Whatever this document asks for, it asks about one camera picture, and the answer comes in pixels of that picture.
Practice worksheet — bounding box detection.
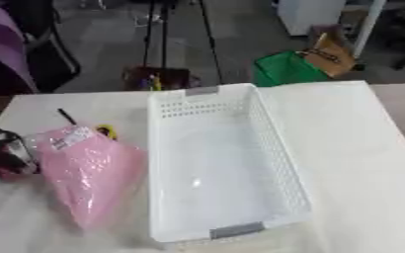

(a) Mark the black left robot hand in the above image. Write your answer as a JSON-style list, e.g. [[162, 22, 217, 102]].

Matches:
[[0, 126, 42, 175]]

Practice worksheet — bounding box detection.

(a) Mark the dark box with items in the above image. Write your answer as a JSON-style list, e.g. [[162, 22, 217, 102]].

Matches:
[[121, 65, 203, 92]]

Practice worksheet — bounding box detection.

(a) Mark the black pen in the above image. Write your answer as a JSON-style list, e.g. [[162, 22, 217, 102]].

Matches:
[[55, 108, 78, 127]]

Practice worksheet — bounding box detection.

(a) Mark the pink plastic package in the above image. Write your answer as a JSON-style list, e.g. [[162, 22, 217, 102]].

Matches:
[[31, 125, 149, 231]]

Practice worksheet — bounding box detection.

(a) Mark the yellow black small object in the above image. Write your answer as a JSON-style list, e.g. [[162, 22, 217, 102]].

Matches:
[[95, 124, 120, 140]]

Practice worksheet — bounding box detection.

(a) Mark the black office chair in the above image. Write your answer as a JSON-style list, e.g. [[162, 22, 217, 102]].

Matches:
[[3, 0, 82, 94]]

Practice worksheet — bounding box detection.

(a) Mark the black tripod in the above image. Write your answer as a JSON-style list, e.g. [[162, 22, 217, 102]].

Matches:
[[138, 0, 227, 85]]

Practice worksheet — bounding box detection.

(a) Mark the white plastic basket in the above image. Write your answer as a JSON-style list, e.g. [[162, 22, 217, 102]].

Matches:
[[145, 82, 315, 243]]

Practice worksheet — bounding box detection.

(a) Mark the green plastic bin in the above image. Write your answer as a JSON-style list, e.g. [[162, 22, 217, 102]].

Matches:
[[252, 49, 331, 88]]

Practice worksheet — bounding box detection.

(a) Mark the white cabinet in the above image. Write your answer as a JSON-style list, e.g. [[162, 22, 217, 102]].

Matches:
[[277, 0, 348, 37]]

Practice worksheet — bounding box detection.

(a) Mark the white post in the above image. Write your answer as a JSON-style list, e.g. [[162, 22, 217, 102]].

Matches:
[[351, 0, 389, 59]]

